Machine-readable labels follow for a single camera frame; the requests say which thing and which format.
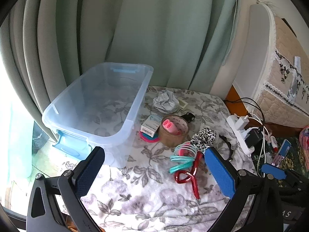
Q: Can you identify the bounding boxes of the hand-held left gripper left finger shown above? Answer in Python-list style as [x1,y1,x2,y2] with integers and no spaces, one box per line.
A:
[26,146,106,232]

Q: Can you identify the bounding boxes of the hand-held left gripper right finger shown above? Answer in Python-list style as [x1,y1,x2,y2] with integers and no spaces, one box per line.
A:
[204,146,284,232]

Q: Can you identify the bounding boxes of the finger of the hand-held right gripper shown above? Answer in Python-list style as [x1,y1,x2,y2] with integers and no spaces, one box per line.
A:
[261,163,288,180]

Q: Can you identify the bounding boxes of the red metallic heart-shaped ornament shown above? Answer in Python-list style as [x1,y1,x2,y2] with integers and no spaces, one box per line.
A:
[175,151,204,200]

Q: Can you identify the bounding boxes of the leopard print scrunchie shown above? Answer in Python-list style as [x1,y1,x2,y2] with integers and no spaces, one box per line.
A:
[190,126,219,154]

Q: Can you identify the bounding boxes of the bundle of teal pink hair ties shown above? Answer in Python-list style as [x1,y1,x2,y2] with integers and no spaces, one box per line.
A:
[170,142,198,174]

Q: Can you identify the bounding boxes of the clear plastic storage box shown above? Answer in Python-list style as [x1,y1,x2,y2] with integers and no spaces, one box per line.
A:
[42,62,154,168]

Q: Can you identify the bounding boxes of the brown packing tape roll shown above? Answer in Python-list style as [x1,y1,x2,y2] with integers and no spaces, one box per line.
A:
[158,114,190,148]

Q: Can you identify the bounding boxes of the round pink pocket mirror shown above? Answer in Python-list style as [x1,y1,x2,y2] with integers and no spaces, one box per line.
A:
[139,130,160,143]

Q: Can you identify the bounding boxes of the white paper ball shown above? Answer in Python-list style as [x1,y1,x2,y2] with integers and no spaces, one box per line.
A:
[153,89,179,113]

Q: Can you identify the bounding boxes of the dark floral rug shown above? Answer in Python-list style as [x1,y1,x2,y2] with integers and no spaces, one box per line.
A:
[251,135,309,174]

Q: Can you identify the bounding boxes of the blue phone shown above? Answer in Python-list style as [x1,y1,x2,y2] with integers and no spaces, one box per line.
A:
[278,139,291,160]

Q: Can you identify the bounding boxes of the black hair band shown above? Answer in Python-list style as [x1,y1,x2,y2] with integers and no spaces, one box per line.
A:
[218,134,234,161]

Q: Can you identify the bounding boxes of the black power adapter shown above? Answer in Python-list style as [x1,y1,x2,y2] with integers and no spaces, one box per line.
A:
[246,129,262,148]

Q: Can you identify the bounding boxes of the white power strip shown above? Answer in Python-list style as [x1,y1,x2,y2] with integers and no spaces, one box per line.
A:
[226,115,256,155]

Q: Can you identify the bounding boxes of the pink object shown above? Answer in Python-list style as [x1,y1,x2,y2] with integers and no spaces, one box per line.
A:
[299,124,309,157]

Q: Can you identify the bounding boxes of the white charger plug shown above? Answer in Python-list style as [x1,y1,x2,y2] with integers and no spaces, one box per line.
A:
[235,116,250,131]

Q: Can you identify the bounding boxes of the grey floral blanket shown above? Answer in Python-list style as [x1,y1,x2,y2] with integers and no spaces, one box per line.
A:
[34,86,256,232]

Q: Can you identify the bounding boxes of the black toy car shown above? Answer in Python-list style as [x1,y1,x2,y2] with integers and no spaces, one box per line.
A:
[182,112,195,124]

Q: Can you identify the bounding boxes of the small white medicine box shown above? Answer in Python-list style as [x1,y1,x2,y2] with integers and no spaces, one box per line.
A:
[141,114,163,137]

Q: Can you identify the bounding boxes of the small beige rectangular case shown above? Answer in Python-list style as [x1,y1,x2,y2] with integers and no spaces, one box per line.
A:
[177,97,189,113]

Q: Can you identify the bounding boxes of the beige quilted mattress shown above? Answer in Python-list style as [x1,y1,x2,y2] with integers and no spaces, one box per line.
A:
[256,17,309,128]

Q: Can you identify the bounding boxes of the white curved board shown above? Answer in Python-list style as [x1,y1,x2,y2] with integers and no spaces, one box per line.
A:
[210,3,276,102]

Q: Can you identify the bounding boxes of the pale green curtain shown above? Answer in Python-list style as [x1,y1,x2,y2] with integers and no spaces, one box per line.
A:
[0,0,244,142]

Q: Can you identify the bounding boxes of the white charger cables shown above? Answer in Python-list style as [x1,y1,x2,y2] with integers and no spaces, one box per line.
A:
[249,117,273,174]

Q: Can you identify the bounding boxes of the black cable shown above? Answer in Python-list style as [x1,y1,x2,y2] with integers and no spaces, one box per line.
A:
[223,98,266,126]

